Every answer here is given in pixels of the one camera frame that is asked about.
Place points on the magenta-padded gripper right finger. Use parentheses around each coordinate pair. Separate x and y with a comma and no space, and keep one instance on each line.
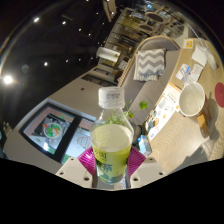
(136,160)

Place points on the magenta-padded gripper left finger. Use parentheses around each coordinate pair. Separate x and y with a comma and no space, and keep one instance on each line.
(87,160)

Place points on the green-labelled clear drink bottle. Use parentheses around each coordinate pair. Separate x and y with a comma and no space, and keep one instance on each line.
(111,150)

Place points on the light blue tissue pack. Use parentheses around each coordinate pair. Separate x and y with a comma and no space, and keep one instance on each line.
(144,145)

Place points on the window with festive stickers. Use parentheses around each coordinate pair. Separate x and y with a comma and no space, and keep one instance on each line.
(53,130)

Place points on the green potted plant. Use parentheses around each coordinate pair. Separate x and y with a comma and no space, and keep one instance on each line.
(143,105)

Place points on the printed paper menu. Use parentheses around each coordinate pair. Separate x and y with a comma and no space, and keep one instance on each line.
(165,108)

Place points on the grey curved sofa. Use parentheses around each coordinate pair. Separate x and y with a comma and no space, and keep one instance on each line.
(156,90)

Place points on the tan mug with white inside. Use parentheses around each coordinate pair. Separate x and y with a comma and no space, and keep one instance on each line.
(191,100)

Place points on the grey white chevron pillow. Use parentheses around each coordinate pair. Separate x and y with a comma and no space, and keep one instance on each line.
(150,65)

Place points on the white flat box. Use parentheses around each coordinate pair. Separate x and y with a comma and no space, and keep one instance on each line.
(184,71)

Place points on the flat round red coaster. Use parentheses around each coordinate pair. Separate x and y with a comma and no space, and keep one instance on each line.
(220,95)

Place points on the white round column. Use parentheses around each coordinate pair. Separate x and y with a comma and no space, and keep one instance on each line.
(107,54)

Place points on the group of ceiling spotlights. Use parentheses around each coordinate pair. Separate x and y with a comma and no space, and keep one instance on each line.
(8,79)

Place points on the yellow square table sticker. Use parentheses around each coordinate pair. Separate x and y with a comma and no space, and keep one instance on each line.
(189,43)

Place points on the group of dining chairs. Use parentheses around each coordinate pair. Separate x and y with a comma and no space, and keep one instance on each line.
(156,16)

